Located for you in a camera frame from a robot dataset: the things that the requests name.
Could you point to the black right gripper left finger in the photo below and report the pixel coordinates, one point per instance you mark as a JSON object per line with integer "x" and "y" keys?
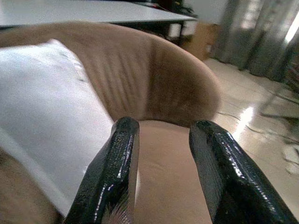
{"x": 109, "y": 168}

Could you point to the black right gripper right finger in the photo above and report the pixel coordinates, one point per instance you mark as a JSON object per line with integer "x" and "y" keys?
{"x": 224, "y": 172}

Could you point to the grey curtain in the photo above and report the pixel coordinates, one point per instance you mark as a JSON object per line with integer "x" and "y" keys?
{"x": 257, "y": 35}

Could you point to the brown cardboard box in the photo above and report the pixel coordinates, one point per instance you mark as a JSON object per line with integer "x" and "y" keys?
{"x": 201, "y": 39}

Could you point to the brown velvet sofa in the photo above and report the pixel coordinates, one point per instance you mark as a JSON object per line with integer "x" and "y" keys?
{"x": 151, "y": 81}

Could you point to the white top table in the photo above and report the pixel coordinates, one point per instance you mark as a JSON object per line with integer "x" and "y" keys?
{"x": 93, "y": 11}

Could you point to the white pillow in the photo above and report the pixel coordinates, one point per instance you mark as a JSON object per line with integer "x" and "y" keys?
{"x": 46, "y": 105}

